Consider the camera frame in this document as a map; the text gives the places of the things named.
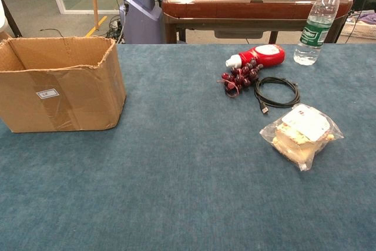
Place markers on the clear water bottle green label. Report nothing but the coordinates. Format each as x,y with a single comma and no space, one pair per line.
315,33

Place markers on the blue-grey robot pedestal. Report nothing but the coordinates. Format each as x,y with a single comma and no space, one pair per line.
141,21

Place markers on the purple cloth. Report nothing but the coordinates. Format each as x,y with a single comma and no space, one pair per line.
367,18

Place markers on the dark red grapes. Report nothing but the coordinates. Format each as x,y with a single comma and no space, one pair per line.
239,79

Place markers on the wooden mahjong table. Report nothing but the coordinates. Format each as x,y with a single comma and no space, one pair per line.
235,10

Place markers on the blue table cloth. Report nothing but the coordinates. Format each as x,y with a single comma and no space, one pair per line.
176,174

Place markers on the red ketchup squeeze bottle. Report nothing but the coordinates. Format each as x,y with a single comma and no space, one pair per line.
264,55

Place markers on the white plastic basket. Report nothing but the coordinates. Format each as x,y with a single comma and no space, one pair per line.
358,29

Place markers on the brown cardboard box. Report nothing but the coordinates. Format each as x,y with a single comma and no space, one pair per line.
73,101

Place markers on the bagged bread snack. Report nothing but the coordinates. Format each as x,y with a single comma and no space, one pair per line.
299,139

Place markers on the white chair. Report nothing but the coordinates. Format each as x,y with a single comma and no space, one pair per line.
2,16

